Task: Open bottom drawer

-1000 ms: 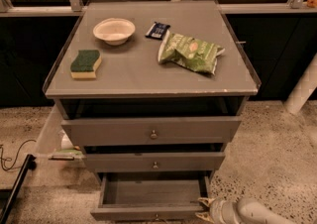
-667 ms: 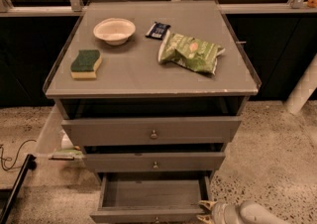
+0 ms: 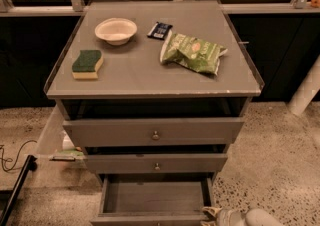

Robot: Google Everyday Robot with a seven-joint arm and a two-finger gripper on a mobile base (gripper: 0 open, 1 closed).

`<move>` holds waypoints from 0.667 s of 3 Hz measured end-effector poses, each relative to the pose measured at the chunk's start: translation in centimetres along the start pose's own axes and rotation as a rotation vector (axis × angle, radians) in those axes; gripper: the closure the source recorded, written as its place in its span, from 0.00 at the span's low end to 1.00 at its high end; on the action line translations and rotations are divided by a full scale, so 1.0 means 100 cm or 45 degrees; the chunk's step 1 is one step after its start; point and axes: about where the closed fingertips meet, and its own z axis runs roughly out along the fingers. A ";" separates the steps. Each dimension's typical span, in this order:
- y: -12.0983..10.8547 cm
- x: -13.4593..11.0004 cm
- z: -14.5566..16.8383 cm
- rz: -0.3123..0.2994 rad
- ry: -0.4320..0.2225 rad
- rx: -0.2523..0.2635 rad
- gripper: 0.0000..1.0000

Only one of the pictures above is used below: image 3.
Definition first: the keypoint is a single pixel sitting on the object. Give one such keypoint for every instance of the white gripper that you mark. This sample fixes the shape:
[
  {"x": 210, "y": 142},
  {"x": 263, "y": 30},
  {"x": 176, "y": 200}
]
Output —
[{"x": 231, "y": 217}]

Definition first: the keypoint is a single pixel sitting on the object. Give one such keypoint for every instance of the grey bottom drawer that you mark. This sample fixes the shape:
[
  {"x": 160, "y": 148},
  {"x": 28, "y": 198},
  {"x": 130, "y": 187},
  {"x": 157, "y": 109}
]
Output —
[{"x": 154, "y": 200}]

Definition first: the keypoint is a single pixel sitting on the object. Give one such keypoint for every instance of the grey drawer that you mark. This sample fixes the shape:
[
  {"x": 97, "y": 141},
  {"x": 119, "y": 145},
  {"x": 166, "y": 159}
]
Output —
[
  {"x": 153, "y": 132},
  {"x": 154, "y": 200},
  {"x": 155, "y": 163}
]

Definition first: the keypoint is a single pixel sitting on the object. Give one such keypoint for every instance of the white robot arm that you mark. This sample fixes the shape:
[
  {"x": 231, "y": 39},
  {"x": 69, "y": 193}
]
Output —
[{"x": 255, "y": 217}]

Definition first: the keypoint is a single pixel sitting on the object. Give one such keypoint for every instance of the grey middle drawer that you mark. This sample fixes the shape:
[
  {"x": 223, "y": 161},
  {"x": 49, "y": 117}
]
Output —
[{"x": 155, "y": 163}]

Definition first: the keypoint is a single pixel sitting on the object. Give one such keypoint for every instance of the grey top drawer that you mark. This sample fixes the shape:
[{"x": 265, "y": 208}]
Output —
[{"x": 153, "y": 132}]

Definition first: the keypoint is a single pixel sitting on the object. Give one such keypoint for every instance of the grey drawer cabinet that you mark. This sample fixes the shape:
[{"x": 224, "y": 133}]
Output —
[{"x": 133, "y": 84}]

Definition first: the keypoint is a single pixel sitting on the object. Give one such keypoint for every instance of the green chip bag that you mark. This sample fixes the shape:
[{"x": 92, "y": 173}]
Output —
[{"x": 192, "y": 53}]

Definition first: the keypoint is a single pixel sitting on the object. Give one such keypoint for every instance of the clear plastic bin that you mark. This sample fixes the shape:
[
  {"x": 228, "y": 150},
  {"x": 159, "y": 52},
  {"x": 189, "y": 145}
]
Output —
[{"x": 52, "y": 149}]

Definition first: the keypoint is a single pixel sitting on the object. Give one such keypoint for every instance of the white pole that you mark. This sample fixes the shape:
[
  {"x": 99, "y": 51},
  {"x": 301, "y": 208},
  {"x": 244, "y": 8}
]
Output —
[{"x": 307, "y": 90}]

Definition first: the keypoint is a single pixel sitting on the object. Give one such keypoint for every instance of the black metal bar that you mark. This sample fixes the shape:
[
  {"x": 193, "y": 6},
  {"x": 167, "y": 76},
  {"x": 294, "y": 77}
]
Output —
[{"x": 9, "y": 197}]

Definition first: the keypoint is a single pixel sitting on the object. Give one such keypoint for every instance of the dark blue snack packet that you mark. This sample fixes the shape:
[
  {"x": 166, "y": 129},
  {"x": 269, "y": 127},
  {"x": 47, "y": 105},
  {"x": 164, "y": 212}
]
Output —
[{"x": 159, "y": 31}]

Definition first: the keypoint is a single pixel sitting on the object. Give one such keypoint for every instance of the green yellow sponge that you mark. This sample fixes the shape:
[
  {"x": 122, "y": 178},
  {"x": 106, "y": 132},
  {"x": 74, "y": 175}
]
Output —
[{"x": 87, "y": 65}]

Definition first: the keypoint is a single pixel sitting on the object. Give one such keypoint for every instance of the white paper bowl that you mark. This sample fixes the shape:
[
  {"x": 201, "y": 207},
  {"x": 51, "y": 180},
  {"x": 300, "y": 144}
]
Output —
[{"x": 116, "y": 31}]

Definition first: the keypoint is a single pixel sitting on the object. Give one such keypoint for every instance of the orange fruit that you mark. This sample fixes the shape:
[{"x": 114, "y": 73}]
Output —
[{"x": 315, "y": 3}]

